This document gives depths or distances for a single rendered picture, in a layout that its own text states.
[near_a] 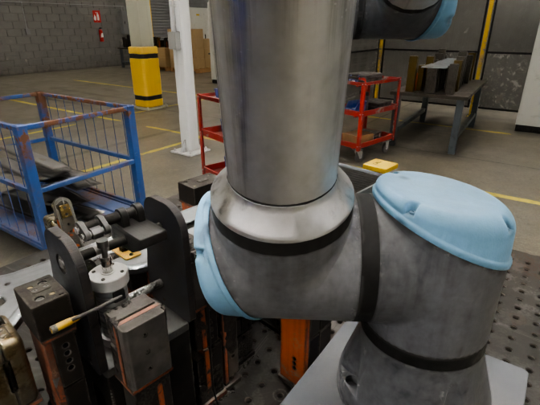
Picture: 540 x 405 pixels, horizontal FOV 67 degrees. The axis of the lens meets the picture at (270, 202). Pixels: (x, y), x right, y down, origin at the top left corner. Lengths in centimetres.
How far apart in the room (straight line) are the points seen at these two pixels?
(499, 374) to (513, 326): 80
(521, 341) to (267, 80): 115
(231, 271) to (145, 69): 779
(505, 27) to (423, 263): 763
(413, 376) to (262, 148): 25
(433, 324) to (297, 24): 26
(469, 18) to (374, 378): 773
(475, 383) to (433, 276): 13
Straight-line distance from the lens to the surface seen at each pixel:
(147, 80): 810
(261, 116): 25
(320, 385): 49
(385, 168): 96
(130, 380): 67
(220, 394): 100
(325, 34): 23
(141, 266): 89
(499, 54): 794
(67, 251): 62
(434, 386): 41
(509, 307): 142
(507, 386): 54
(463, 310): 37
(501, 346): 126
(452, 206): 34
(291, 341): 93
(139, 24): 810
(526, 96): 712
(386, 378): 42
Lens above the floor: 146
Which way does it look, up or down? 23 degrees down
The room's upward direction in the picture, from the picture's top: straight up
